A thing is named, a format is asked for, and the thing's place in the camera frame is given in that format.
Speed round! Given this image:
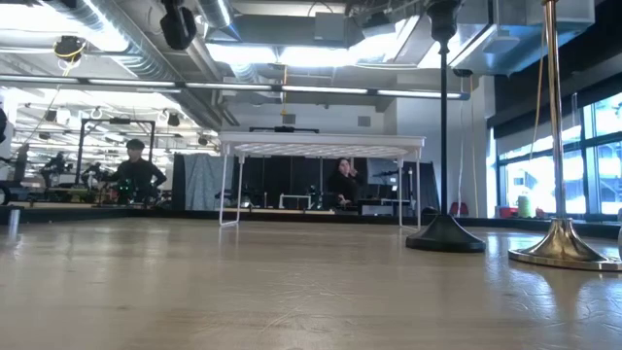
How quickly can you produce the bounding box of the yellow hanging cable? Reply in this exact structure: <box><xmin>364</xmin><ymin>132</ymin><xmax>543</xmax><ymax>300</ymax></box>
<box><xmin>530</xmin><ymin>21</ymin><xmax>548</xmax><ymax>147</ymax></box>

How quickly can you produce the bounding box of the green bottle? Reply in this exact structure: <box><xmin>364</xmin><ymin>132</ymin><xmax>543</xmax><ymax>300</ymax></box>
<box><xmin>516</xmin><ymin>192</ymin><xmax>535</xmax><ymax>219</ymax></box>

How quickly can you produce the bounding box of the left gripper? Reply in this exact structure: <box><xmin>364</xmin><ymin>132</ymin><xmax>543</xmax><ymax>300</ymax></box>
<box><xmin>159</xmin><ymin>0</ymin><xmax>198</xmax><ymax>52</ymax></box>

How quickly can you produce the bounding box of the black aluminium table frame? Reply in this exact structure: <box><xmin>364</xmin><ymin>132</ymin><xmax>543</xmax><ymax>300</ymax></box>
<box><xmin>0</xmin><ymin>203</ymin><xmax>622</xmax><ymax>240</ymax></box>

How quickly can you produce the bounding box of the small white rack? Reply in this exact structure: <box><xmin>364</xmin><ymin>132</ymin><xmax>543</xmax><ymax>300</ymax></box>
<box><xmin>279</xmin><ymin>193</ymin><xmax>313</xmax><ymax>211</ymax></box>

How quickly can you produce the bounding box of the grey curtain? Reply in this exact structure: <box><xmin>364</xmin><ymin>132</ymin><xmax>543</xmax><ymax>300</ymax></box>
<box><xmin>183</xmin><ymin>154</ymin><xmax>224</xmax><ymax>212</ymax></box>

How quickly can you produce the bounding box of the black cable reel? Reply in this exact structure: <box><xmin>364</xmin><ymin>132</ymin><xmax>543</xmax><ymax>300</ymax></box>
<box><xmin>52</xmin><ymin>34</ymin><xmax>88</xmax><ymax>64</ymax></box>

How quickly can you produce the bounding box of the tall gold candlestick holder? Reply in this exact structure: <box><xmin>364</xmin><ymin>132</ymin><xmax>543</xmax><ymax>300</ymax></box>
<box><xmin>507</xmin><ymin>0</ymin><xmax>622</xmax><ymax>272</ymax></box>

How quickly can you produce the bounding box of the small metal post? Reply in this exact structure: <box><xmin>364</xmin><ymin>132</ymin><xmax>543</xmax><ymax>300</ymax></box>
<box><xmin>7</xmin><ymin>205</ymin><xmax>23</xmax><ymax>235</ymax></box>

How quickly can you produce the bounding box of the large window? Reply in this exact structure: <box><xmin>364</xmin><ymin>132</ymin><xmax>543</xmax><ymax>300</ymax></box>
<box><xmin>495</xmin><ymin>91</ymin><xmax>622</xmax><ymax>218</ymax></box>

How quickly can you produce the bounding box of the black candlestick holder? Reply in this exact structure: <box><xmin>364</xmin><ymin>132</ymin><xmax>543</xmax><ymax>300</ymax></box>
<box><xmin>405</xmin><ymin>0</ymin><xmax>487</xmax><ymax>254</ymax></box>

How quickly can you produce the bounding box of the black stand frame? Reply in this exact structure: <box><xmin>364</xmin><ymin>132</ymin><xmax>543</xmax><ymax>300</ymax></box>
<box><xmin>75</xmin><ymin>118</ymin><xmax>156</xmax><ymax>198</ymax></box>

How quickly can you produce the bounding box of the long ceiling light bar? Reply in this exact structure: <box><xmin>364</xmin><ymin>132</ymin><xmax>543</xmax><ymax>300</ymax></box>
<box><xmin>0</xmin><ymin>74</ymin><xmax>471</xmax><ymax>102</ymax></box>

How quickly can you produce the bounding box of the silver ventilation duct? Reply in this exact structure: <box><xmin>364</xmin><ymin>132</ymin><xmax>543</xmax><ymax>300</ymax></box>
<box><xmin>417</xmin><ymin>0</ymin><xmax>597</xmax><ymax>78</ymax></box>

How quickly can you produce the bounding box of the thin black bar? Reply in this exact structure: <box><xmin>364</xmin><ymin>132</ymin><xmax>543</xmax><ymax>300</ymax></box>
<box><xmin>249</xmin><ymin>125</ymin><xmax>321</xmax><ymax>134</ymax></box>

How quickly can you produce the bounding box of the person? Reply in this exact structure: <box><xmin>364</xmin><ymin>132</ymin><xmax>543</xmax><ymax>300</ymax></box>
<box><xmin>104</xmin><ymin>138</ymin><xmax>168</xmax><ymax>205</ymax></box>
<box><xmin>326</xmin><ymin>157</ymin><xmax>365</xmax><ymax>211</ymax></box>

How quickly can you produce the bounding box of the white wire shelf rack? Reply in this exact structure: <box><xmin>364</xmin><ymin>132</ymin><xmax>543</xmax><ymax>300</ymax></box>
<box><xmin>217</xmin><ymin>130</ymin><xmax>427</xmax><ymax>230</ymax></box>

